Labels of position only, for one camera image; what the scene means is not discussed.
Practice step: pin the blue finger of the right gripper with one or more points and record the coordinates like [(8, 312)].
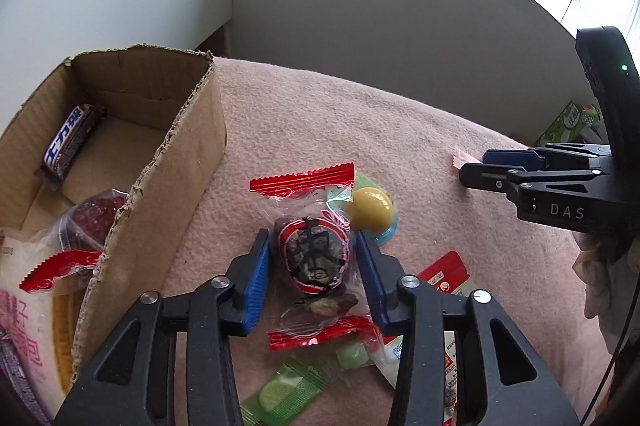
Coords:
[(491, 177), (529, 160)]

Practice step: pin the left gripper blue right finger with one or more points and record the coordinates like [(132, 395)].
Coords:
[(381, 274)]

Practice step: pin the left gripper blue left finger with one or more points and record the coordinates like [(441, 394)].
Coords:
[(249, 275)]

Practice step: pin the red clear plum packet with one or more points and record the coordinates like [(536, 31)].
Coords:
[(313, 248)]

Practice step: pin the brown snickers bar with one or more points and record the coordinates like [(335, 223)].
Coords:
[(67, 143)]

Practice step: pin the dark snickers bar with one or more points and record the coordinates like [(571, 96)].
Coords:
[(14, 389)]

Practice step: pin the white gloved right hand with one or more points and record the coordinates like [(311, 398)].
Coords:
[(610, 287)]

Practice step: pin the yellow ball candy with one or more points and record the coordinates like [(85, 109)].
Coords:
[(371, 208)]

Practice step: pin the pink small candy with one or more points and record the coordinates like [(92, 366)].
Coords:
[(461, 158)]

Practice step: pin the green white carton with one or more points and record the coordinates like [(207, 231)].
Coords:
[(575, 123)]

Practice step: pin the green round wrapped candy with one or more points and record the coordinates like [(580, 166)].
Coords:
[(357, 353)]

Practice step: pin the green candy packet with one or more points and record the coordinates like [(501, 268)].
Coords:
[(285, 395)]

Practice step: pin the red clear packet in box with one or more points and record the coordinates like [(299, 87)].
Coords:
[(72, 244)]

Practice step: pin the brown cardboard box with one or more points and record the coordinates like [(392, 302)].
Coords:
[(161, 140)]

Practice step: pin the packaged bread loaf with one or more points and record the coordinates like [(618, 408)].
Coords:
[(41, 324)]

